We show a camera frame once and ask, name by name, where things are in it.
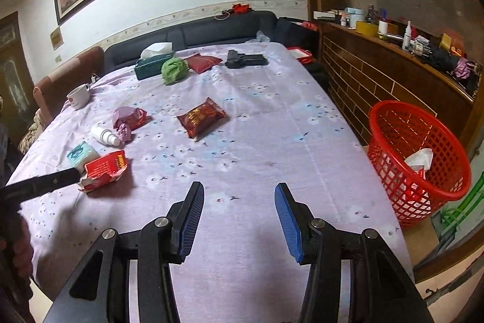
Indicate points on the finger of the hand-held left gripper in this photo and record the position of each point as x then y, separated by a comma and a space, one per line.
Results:
45, 181

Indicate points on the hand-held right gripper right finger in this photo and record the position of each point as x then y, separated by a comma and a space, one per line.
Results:
289, 221

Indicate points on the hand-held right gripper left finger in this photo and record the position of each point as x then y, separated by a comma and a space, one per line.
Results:
189, 217

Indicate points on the teal tissue pack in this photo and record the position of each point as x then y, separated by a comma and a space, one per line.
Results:
81, 154

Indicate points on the torn red carton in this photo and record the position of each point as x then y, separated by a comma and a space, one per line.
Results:
106, 168

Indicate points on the white spray bottle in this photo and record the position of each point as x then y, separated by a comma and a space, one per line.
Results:
102, 133

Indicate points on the purple paper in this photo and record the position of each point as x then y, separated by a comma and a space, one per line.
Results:
124, 133

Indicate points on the dark red snack packet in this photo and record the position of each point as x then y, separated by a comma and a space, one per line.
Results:
200, 116

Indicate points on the purple red plastic bag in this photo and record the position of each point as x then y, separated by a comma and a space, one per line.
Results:
130, 115

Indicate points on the red plastic basket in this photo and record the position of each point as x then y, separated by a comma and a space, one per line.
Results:
397, 130

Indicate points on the person's left hand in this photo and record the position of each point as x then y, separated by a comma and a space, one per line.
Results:
24, 251

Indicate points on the floral cushion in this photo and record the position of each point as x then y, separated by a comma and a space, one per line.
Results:
32, 132

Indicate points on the purple floral tablecloth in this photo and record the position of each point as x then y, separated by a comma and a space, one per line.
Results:
245, 141

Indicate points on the brown armchair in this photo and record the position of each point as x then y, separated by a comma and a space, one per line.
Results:
64, 81

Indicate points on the wooden door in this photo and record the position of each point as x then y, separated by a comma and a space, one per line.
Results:
15, 81

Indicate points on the white charger plug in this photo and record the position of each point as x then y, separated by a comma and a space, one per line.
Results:
94, 77

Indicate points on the green towel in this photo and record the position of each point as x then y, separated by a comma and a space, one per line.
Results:
174, 71

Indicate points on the red pouch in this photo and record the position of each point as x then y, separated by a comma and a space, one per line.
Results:
204, 63

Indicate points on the green tissue box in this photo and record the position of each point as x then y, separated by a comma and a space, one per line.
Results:
151, 67

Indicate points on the red paper bag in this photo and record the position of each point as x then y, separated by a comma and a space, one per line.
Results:
300, 55

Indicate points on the black pistol-shaped tool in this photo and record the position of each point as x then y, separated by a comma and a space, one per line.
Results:
245, 60

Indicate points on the bamboo print glass panel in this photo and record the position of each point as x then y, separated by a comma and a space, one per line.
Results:
463, 209

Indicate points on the crumpled clear plastic bag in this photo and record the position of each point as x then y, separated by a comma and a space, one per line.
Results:
259, 37

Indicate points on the black sofa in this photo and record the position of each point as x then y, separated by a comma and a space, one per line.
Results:
211, 28

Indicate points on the yellow box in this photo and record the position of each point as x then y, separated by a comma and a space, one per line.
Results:
366, 29

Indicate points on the flat white box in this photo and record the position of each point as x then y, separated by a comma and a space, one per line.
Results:
325, 15

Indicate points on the round white box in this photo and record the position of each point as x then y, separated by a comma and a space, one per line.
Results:
354, 18

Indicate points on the small white shelf cup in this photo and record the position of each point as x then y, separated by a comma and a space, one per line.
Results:
383, 27

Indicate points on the red crumpled cloth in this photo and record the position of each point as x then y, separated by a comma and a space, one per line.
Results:
242, 8

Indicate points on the white dropper bottle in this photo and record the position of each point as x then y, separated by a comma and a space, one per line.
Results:
407, 37

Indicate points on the black folded umbrella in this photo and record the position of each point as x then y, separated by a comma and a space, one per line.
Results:
442, 57

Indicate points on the pink crumpled cloth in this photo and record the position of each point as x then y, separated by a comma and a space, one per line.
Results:
466, 69

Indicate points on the small yellow wall plaque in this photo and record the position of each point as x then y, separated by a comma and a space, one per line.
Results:
56, 39

